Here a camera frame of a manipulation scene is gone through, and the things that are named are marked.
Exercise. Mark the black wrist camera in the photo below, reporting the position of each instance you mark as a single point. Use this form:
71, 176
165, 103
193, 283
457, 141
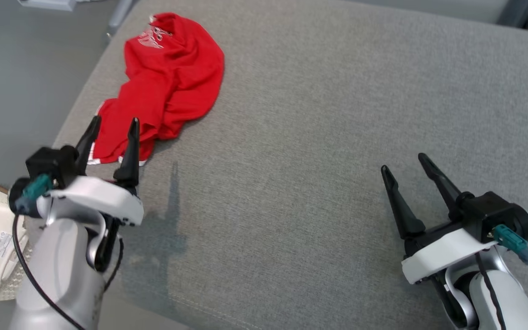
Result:
493, 211
48, 160

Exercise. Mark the grey partition leg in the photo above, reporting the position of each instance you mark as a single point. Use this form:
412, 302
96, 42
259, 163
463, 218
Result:
119, 13

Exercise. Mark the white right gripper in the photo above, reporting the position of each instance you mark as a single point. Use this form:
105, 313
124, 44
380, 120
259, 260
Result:
442, 252

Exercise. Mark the grey partition post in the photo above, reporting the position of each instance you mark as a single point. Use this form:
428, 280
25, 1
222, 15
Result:
520, 11

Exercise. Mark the red shorts white stripe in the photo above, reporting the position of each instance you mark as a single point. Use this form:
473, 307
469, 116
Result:
167, 78

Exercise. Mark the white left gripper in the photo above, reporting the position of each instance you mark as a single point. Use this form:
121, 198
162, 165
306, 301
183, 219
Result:
99, 195

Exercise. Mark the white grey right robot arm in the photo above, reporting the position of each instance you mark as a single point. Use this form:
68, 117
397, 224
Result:
516, 302

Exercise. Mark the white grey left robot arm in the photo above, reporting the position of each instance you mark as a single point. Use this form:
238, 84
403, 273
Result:
57, 275

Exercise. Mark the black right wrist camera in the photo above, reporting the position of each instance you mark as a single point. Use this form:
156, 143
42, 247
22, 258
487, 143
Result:
493, 211

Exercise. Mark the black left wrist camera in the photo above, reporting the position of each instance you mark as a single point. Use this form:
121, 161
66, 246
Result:
48, 160

